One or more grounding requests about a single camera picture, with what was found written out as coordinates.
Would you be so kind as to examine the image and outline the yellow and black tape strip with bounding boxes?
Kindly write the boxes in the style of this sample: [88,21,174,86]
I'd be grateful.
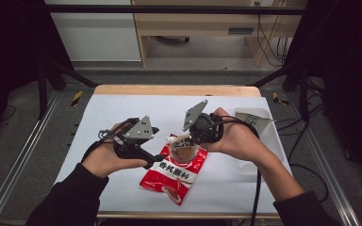
[271,91,290,106]
[70,89,84,107]

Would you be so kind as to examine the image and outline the person's right hand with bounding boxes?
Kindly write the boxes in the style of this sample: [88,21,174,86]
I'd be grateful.
[200,107,276,165]

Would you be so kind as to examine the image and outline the clear plastic container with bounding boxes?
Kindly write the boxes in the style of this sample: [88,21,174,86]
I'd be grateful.
[231,106,286,175]

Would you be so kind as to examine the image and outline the person's left hand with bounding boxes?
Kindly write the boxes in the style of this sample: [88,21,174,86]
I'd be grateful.
[81,121,149,179]

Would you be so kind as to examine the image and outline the light wooden desk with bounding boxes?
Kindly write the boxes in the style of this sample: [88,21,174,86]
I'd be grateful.
[131,0,309,68]

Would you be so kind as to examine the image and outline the hand-held gripper cable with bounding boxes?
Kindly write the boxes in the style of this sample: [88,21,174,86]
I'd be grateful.
[201,114,263,226]
[81,117,140,164]

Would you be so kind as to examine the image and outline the black hanging cables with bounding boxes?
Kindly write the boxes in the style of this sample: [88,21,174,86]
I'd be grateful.
[253,1,291,68]

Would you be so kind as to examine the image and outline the aluminium rail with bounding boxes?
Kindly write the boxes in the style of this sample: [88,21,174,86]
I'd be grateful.
[0,89,61,226]
[286,91,362,226]

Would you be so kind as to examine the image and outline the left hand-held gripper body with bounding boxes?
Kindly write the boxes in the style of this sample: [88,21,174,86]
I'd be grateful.
[112,115,160,158]

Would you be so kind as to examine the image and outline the left hand-held gripper cable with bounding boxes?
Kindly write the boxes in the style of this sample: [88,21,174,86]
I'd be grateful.
[81,117,140,164]

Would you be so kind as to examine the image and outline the black horizontal frame bar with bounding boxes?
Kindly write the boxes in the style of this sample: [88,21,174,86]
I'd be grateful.
[41,4,307,16]

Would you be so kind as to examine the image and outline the right hand-held gripper cable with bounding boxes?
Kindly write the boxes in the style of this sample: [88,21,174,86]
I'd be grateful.
[201,114,263,226]

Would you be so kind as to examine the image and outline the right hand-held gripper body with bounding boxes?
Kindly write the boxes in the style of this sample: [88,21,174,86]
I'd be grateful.
[183,99,225,145]

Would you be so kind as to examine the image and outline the red seasoning packet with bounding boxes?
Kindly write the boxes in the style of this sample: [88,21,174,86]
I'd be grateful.
[139,143,209,206]

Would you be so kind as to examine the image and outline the white cabinet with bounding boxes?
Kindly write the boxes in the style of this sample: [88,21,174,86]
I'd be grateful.
[43,0,142,63]

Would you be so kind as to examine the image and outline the black floor cables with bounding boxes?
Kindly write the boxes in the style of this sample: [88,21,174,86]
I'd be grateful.
[274,78,330,204]

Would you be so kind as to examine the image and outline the black metal frame stand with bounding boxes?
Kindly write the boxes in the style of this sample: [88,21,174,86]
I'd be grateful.
[37,58,99,121]
[250,58,311,124]

